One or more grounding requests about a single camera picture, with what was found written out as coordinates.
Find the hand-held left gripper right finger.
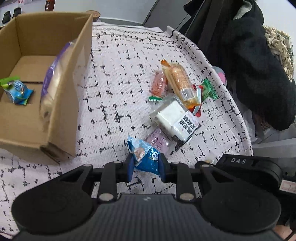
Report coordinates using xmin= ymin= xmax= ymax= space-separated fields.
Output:
xmin=159 ymin=153 xmax=234 ymax=202

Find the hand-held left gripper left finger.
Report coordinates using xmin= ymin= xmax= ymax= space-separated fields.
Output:
xmin=59 ymin=154 xmax=135 ymax=202

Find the pale pink purple snack packet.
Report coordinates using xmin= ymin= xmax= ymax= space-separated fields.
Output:
xmin=143 ymin=127 xmax=176 ymax=156

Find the white cake packet black label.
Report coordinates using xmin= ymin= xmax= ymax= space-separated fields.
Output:
xmin=149 ymin=94 xmax=201 ymax=151

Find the red and green snack packet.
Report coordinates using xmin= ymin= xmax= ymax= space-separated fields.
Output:
xmin=192 ymin=84 xmax=204 ymax=117

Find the orange cracker packet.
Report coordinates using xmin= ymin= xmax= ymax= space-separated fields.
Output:
xmin=160 ymin=59 xmax=201 ymax=109

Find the brown cardboard box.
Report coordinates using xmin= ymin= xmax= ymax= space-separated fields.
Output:
xmin=0 ymin=11 xmax=93 ymax=165

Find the purple clear bread bag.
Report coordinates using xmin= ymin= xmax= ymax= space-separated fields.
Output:
xmin=39 ymin=39 xmax=77 ymax=121

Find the blue and green snack packet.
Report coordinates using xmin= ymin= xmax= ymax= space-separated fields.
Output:
xmin=0 ymin=76 xmax=34 ymax=105

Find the white plastic bag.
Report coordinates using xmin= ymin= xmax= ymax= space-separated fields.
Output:
xmin=236 ymin=108 xmax=266 ymax=145

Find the white black-patterned tablecloth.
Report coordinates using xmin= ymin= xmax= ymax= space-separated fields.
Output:
xmin=0 ymin=20 xmax=255 ymax=233

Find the grey pink plush toy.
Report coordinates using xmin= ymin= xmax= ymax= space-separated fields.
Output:
xmin=211 ymin=66 xmax=228 ymax=86

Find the black fleece clothing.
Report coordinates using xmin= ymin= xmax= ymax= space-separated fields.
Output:
xmin=184 ymin=0 xmax=296 ymax=131

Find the beige woven cushion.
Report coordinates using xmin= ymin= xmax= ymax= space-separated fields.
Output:
xmin=264 ymin=25 xmax=296 ymax=81

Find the black slippers pair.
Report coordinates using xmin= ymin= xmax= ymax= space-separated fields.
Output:
xmin=2 ymin=7 xmax=22 ymax=24

